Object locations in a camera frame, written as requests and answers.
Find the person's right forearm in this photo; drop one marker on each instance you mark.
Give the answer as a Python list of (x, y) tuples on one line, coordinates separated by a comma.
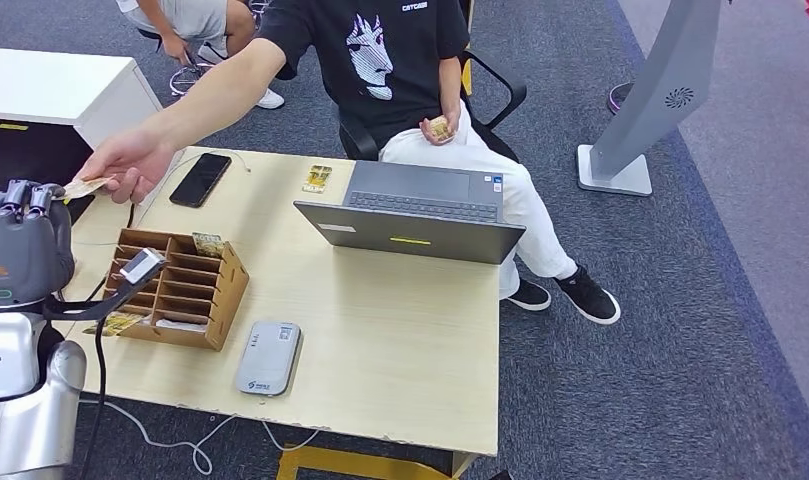
[(212, 93)]

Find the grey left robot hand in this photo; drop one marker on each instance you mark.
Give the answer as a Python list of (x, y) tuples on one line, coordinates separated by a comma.
[(20, 258)]

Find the cardboard slotted organizer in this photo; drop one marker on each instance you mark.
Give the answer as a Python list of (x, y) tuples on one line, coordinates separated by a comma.
[(225, 291)]

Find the person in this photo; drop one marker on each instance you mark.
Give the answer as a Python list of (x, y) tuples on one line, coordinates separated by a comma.
[(198, 16), (391, 73)]

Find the black smartphone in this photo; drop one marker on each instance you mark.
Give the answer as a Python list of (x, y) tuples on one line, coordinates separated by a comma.
[(200, 180)]

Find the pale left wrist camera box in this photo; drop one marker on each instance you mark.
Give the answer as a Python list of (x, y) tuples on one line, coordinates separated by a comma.
[(142, 266)]

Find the black office chair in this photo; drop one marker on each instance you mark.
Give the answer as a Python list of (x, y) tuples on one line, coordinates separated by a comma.
[(356, 139)]

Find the round purple-rimmed base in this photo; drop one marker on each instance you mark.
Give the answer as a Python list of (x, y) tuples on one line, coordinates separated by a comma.
[(616, 99)]

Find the yellow table frame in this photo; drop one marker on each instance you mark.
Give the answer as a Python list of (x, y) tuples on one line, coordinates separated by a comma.
[(351, 464)]

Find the grey card reader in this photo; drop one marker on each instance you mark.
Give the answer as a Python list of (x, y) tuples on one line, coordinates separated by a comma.
[(268, 358)]

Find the person's left forearm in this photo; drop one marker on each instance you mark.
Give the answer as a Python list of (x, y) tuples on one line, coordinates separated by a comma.
[(450, 86)]

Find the person's right hand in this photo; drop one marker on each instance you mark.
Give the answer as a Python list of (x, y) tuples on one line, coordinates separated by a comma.
[(139, 162)]

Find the grey kiosk stand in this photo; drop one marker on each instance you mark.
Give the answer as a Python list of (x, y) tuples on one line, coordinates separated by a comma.
[(661, 86)]

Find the grey laptop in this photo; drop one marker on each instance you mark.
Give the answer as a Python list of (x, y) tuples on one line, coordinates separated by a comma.
[(410, 232)]

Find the black device with yellow label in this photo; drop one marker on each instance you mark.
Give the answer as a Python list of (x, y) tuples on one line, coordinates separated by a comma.
[(79, 208)]

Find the person's left hand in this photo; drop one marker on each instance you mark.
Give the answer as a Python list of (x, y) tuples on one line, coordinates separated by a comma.
[(449, 131)]

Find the white cabinet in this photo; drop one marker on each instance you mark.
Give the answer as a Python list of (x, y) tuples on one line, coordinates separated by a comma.
[(46, 86)]

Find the stack of gold cards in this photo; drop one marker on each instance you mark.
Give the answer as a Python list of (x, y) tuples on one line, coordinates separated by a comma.
[(440, 128)]

